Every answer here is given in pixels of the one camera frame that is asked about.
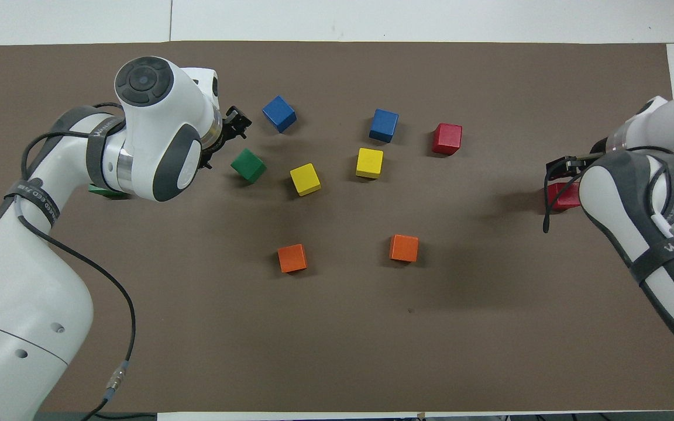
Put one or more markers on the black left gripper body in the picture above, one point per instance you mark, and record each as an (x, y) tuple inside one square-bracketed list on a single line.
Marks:
[(224, 133)]

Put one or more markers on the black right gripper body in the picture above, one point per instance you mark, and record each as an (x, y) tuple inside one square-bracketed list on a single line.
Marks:
[(597, 149)]

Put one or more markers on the red wooden block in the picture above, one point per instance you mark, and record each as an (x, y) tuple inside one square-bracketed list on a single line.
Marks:
[(447, 138), (565, 196)]

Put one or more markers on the green wooden block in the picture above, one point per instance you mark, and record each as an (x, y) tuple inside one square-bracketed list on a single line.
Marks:
[(248, 165), (106, 192)]

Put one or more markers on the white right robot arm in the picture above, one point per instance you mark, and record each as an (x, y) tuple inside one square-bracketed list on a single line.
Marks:
[(606, 193)]

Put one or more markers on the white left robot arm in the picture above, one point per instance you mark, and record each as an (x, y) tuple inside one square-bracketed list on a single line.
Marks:
[(155, 117)]

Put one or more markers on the blue wooden block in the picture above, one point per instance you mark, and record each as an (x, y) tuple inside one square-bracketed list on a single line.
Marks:
[(384, 125), (279, 113)]

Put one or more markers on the yellow wooden block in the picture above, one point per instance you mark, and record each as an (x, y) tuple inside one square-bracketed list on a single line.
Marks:
[(305, 179), (369, 162)]

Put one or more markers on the orange wooden block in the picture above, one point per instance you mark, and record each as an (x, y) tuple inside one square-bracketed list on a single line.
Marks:
[(292, 258), (403, 248)]

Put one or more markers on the brown table mat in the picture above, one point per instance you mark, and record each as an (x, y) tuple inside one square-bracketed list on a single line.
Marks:
[(343, 327)]

